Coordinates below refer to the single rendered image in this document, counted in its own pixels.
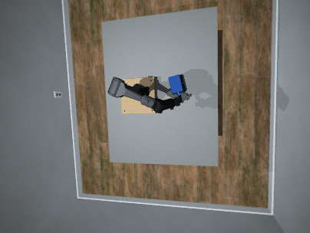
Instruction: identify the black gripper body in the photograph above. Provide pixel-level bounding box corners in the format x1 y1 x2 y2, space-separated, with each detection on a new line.
168 98 183 110

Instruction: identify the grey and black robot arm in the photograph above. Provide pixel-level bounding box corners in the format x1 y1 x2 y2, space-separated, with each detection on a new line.
108 77 171 113

